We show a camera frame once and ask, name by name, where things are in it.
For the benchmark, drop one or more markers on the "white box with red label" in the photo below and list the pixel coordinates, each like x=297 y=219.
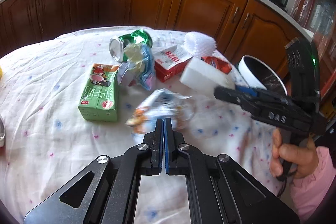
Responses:
x=204 y=74

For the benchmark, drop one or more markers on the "green drink carton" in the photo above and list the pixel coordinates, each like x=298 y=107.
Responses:
x=98 y=98

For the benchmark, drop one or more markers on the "yellow object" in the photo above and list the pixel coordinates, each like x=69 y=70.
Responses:
x=0 y=73

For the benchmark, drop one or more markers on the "plastic covered cabinet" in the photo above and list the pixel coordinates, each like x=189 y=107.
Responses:
x=323 y=16

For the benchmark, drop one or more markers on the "orange white snack bag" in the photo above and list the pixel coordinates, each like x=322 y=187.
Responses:
x=155 y=108

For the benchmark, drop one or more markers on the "red snack wrapper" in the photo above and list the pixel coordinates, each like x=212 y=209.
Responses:
x=218 y=64

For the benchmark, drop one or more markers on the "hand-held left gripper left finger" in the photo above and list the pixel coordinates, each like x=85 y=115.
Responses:
x=158 y=140

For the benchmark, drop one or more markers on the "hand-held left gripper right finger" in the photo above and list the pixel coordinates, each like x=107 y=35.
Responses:
x=168 y=140

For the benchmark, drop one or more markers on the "white bin with black liner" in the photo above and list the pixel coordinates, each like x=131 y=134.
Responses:
x=249 y=69

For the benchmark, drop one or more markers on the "white foam fruit net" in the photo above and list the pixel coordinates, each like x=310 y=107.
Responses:
x=199 y=43

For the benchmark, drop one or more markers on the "person's right hand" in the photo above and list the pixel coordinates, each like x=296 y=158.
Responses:
x=302 y=158

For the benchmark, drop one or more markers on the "brown wooden kitchen cabinets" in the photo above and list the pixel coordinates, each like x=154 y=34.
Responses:
x=204 y=8

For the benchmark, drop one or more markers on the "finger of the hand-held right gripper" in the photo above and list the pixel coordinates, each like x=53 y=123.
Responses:
x=231 y=95
x=249 y=91

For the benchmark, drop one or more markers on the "white floral tablecloth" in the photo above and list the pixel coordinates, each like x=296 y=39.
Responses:
x=52 y=82

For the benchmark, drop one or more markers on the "silver metal container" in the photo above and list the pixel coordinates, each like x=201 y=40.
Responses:
x=2 y=132

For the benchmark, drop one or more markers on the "red and white box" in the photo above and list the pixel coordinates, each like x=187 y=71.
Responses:
x=168 y=66

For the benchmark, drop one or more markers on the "blue white wrapper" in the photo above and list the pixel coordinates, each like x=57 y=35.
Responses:
x=145 y=77

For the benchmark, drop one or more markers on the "yellow plastic wrapper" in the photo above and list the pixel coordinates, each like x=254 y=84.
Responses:
x=135 y=56

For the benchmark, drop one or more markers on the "crushed green drink can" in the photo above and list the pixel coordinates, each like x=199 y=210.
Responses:
x=139 y=37

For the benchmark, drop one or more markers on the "person's right forearm pink sleeve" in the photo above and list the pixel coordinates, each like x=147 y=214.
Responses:
x=315 y=192

